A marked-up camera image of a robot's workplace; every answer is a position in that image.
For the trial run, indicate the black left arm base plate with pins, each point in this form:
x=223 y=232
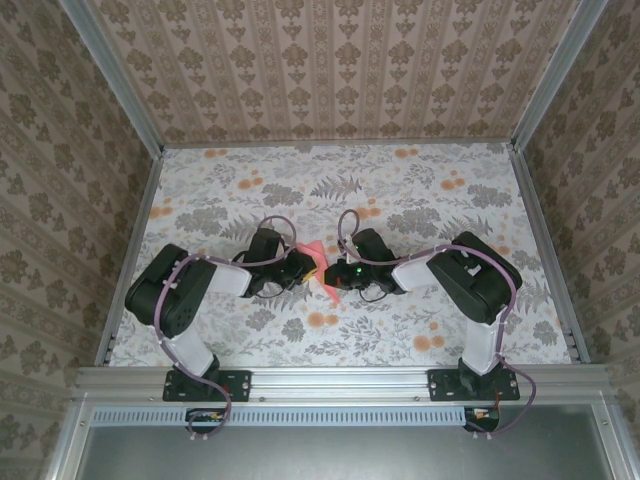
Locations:
x=237 y=385

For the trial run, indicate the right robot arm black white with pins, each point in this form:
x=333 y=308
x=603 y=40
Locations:
x=470 y=280

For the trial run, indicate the grey metal sheet panel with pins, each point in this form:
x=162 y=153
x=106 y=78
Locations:
x=350 y=455

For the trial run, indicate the pink cloth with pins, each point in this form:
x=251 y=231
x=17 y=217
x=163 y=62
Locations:
x=331 y=294

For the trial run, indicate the aluminium table side rail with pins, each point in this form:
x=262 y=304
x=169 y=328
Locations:
x=131 y=225
x=548 y=250

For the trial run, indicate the aluminium cabinet frame bar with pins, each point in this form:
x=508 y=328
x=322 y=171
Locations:
x=70 y=440
x=607 y=440

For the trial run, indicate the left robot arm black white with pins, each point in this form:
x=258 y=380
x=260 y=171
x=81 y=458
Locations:
x=165 y=295

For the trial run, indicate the aluminium mounting rail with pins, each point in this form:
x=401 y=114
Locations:
x=340 y=385

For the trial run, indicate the aluminium frame post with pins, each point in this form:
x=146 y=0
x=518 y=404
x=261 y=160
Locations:
x=117 y=75
x=555 y=75

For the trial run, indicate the floral printed table mat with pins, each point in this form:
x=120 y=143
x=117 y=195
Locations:
x=300 y=175

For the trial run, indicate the thin aluminium table rail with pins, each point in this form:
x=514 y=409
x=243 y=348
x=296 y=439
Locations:
x=350 y=143

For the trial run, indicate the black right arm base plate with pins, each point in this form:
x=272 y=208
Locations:
x=442 y=387

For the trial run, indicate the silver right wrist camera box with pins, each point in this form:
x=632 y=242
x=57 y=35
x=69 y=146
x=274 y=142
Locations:
x=346 y=250

